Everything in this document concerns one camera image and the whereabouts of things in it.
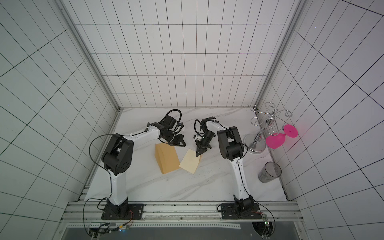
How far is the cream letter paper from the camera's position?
89cm

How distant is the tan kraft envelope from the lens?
2.93ft

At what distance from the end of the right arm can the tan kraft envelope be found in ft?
0.46

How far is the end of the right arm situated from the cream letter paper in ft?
0.08

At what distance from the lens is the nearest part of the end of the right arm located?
0.85 meters

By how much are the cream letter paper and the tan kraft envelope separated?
33 mm
